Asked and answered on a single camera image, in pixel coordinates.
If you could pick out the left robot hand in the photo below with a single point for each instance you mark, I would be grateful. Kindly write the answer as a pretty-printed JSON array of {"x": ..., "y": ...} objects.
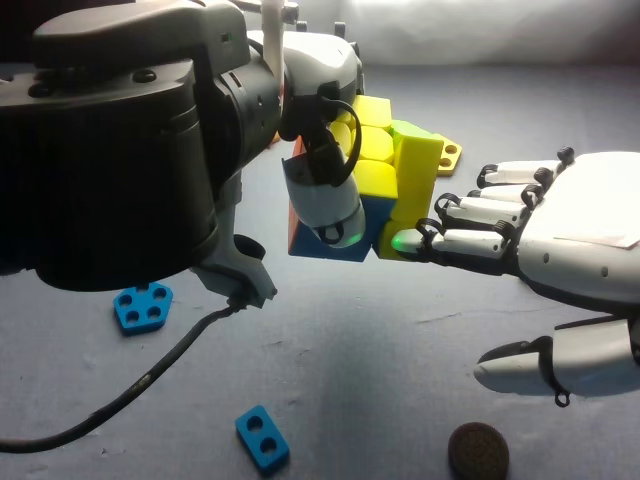
[{"x": 325, "y": 60}]

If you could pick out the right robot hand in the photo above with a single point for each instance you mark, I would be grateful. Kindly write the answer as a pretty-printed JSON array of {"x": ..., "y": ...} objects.
[{"x": 575, "y": 240}]

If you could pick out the Rubik's cube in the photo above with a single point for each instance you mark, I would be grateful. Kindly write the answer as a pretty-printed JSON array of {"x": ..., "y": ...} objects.
[{"x": 415, "y": 170}]

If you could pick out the yellow block with holes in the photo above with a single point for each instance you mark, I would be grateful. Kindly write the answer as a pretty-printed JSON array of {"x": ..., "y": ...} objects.
[{"x": 450, "y": 167}]

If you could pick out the white backdrop cloth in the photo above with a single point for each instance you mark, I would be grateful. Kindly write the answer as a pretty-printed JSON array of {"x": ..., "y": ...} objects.
[{"x": 500, "y": 30}]

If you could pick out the grey table cloth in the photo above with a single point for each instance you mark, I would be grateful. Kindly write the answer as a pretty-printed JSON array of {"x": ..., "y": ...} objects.
[{"x": 375, "y": 350}]

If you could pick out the chocolate sandwich cookie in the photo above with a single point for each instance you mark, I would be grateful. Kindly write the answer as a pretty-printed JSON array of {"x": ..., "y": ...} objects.
[{"x": 480, "y": 452}]

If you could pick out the blue pentagon block with holes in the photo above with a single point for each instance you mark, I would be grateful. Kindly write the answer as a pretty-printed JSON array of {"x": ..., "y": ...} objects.
[{"x": 142, "y": 320}]

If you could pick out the blue two-hole block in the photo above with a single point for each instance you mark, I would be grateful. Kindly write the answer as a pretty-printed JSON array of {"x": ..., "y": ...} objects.
[{"x": 252, "y": 442}]

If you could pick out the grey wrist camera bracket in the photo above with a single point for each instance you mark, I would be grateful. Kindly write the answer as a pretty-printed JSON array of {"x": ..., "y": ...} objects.
[{"x": 250, "y": 285}]

